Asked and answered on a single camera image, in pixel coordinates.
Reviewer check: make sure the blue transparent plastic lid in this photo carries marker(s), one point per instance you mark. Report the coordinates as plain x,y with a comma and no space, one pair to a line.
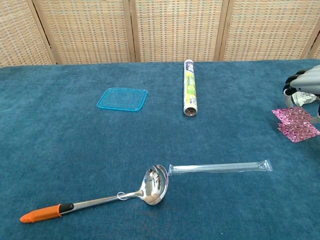
122,100

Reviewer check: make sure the blue felt table cover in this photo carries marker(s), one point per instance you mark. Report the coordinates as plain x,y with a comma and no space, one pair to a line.
62,150

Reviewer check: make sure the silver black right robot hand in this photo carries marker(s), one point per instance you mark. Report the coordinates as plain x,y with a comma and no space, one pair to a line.
307,82

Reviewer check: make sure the cling film roll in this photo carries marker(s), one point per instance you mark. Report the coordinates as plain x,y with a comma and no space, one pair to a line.
190,87

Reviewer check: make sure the clear wrapped straw pack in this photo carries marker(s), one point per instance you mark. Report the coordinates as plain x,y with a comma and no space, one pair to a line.
220,168

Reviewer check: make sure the woven bamboo screen panel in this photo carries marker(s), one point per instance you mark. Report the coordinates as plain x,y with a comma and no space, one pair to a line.
267,30
177,30
316,52
87,32
22,32

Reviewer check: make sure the pink patterned wrapper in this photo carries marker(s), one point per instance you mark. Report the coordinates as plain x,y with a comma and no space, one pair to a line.
292,115
300,133

